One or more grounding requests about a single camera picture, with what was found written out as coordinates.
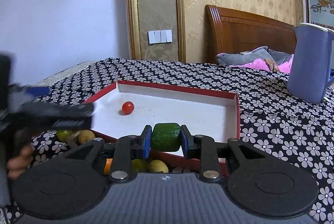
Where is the green tomato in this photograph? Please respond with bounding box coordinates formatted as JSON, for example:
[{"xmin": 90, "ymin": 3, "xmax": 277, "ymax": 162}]
[
  {"xmin": 131, "ymin": 159, "xmax": 148, "ymax": 174},
  {"xmin": 57, "ymin": 130, "xmax": 73, "ymax": 142}
]

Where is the orange mandarin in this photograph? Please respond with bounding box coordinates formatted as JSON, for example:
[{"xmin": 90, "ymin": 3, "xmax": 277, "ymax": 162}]
[{"xmin": 103, "ymin": 158, "xmax": 113, "ymax": 176}]

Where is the yellow-brown longan fruit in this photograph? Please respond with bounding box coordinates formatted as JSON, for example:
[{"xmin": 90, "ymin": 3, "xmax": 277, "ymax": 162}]
[{"xmin": 148, "ymin": 159, "xmax": 169, "ymax": 173}]

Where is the green cucumber chunk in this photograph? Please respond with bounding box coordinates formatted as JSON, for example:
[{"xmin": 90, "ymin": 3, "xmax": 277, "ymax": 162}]
[{"xmin": 151, "ymin": 123, "xmax": 181, "ymax": 152}]

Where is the small red cherry tomato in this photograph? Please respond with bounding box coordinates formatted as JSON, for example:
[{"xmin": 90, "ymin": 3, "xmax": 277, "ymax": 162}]
[{"xmin": 121, "ymin": 101, "xmax": 135, "ymax": 115}]

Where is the brown kiwi fruit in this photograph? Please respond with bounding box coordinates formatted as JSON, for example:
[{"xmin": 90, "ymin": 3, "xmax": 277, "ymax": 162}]
[{"xmin": 78, "ymin": 130, "xmax": 96, "ymax": 145}]

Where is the dark sugarcane piece small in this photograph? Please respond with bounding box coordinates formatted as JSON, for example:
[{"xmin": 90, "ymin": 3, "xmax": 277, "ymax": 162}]
[{"xmin": 66, "ymin": 131, "xmax": 80, "ymax": 149}]

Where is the person's left hand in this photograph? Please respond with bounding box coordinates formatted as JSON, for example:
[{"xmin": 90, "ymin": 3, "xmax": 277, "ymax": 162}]
[{"xmin": 7, "ymin": 144, "xmax": 33, "ymax": 180}]

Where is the red shallow cardboard tray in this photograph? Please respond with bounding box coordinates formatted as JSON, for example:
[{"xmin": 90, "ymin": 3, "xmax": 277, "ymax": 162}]
[{"xmin": 89, "ymin": 81, "xmax": 240, "ymax": 176}]

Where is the black floral tablecloth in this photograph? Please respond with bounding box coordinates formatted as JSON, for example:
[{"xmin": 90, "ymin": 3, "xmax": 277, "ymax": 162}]
[{"xmin": 43, "ymin": 58, "xmax": 333, "ymax": 223}]

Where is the grey and pink bedding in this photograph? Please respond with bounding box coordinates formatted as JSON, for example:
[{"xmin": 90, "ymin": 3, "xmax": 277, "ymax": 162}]
[{"xmin": 216, "ymin": 46, "xmax": 294, "ymax": 74}]

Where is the wooden bed headboard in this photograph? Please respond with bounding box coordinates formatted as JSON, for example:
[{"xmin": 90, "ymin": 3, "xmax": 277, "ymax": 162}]
[{"xmin": 204, "ymin": 4, "xmax": 297, "ymax": 63}]

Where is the wardrobe sliding door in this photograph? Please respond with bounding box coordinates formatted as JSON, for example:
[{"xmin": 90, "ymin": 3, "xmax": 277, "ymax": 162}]
[{"xmin": 307, "ymin": 0, "xmax": 334, "ymax": 29}]

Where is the white wall switch panel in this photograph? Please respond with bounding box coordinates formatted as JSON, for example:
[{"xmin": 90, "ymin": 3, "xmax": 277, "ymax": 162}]
[{"xmin": 148, "ymin": 30, "xmax": 173, "ymax": 44}]

